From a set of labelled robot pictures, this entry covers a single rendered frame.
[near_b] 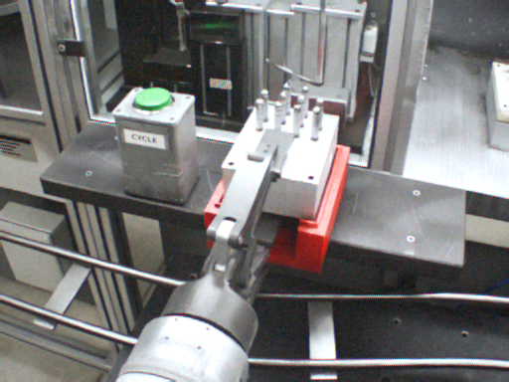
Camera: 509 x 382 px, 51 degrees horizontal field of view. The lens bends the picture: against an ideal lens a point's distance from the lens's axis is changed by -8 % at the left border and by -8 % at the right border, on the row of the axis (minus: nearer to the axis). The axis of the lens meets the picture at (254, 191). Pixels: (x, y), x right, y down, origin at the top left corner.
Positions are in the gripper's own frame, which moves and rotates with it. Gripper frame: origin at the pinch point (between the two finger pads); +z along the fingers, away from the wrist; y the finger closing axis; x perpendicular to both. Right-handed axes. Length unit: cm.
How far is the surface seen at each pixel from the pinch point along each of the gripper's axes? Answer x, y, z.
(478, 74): -25, -8, 50
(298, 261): -4.2, -6.7, -3.5
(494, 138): -25.8, -6.2, 26.3
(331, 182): -5.5, -2.0, 4.3
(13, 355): 79, -101, 15
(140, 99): 16.3, 4.2, 4.2
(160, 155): 13.5, -1.5, 2.3
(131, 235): 67, -102, 74
